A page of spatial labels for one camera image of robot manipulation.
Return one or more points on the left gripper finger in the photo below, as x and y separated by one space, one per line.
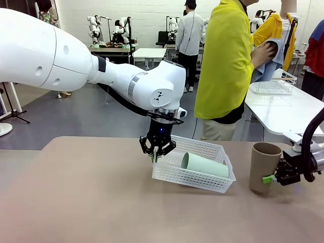
168 149
145 146

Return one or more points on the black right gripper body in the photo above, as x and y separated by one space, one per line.
291 168

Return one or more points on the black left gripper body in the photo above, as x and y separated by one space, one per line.
160 131

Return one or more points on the brown plastic cup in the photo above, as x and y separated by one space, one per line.
259 169

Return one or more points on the white perforated plastic basket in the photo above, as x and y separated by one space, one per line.
192 181

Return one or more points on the mint green plastic cup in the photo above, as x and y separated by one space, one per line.
207 168

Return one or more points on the blue-grey towel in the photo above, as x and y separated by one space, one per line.
274 65

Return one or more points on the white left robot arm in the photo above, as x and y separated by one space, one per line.
50 55

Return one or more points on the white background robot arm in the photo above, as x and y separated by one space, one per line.
121 30
172 26
93 31

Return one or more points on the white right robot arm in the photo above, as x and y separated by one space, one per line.
319 158

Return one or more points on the person's right hand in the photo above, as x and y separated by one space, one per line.
260 57

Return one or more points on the large white table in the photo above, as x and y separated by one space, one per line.
283 111

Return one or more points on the small white background table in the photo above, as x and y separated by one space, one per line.
149 53

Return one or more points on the person in yellow cape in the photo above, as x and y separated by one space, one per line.
222 63

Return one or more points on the black office chair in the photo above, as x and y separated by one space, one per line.
162 38

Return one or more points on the grey background workbench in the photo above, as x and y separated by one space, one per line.
114 49

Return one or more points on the person in white shirt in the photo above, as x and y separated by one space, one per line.
188 33

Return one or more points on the person in red-blue jacket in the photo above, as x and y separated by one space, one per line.
315 55

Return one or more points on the white round floor base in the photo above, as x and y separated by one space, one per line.
5 129

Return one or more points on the sign board on tripod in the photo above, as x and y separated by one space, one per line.
11 101

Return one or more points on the mannequin in yellow hoodie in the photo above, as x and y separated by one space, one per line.
272 27

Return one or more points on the mannequin in floral shirt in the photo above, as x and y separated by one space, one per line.
48 15

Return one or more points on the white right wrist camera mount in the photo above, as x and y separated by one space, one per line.
294 139

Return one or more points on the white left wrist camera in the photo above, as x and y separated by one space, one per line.
182 112

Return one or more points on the black camera stand pole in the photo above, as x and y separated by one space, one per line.
288 43

